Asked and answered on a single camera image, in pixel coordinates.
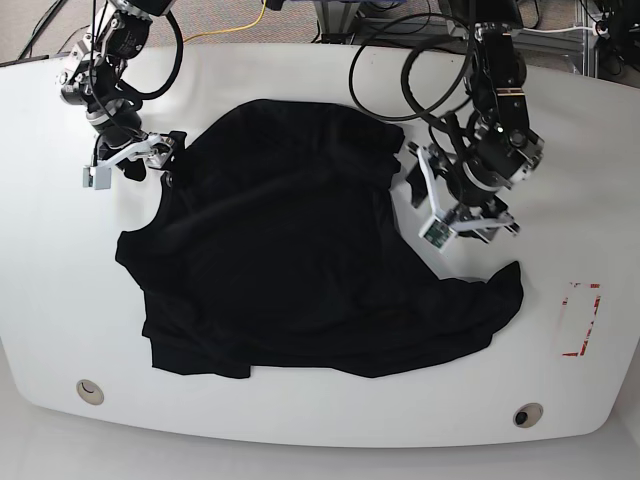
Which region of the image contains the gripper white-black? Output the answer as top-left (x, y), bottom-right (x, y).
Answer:
top-left (406, 142), bottom-right (520, 252)
top-left (82, 127), bottom-right (187, 190)

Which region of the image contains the yellow cable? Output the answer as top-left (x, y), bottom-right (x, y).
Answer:
top-left (183, 0), bottom-right (266, 46)

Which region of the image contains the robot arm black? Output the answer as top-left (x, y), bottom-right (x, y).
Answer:
top-left (400, 1), bottom-right (544, 251)
top-left (59, 1), bottom-right (186, 190)

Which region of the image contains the table grommet hole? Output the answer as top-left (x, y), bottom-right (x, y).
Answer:
top-left (76, 379), bottom-right (105, 406)
top-left (513, 403), bottom-right (544, 429)

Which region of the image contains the left table grommet hole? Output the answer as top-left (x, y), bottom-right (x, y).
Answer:
top-left (76, 379), bottom-right (105, 406)

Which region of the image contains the right table grommet hole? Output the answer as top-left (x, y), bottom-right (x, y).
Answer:
top-left (513, 403), bottom-right (544, 429)

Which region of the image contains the black t-shirt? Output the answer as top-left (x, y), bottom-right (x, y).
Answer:
top-left (116, 99), bottom-right (524, 379)

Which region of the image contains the red tape rectangle marking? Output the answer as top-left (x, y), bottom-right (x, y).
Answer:
top-left (555, 282), bottom-right (603, 358)

